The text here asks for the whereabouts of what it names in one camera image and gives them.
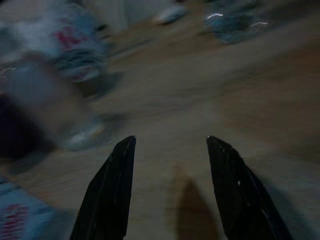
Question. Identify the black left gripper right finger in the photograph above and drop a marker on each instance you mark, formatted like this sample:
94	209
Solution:
240	195

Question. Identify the clear plastic bag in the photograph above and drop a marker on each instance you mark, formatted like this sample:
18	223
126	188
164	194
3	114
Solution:
230	25

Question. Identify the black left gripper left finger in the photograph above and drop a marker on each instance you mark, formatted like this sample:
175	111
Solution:
110	195

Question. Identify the blue white printed packet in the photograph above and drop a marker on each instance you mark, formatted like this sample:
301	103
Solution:
72	50
17	217

